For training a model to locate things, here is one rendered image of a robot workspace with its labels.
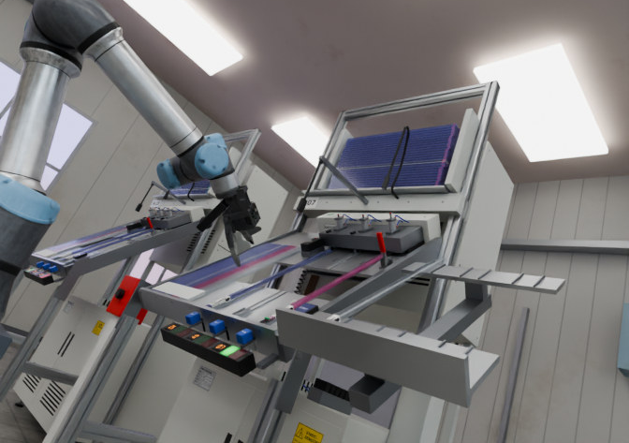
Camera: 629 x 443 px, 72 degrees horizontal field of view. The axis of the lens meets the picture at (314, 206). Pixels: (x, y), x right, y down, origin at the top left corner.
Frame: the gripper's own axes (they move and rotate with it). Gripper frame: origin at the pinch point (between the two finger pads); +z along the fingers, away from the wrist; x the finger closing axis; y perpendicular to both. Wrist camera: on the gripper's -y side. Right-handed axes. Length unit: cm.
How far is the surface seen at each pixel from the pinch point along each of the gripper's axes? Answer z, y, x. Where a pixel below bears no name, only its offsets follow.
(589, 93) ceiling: 30, 195, 239
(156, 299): 6.4, -30.5, -2.5
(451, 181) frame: 3, 64, 32
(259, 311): 8.3, 6.5, -18.2
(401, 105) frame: -18, 56, 88
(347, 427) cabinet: 39, 21, -27
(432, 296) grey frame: 31, 49, 10
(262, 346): 9.6, 10.0, -31.1
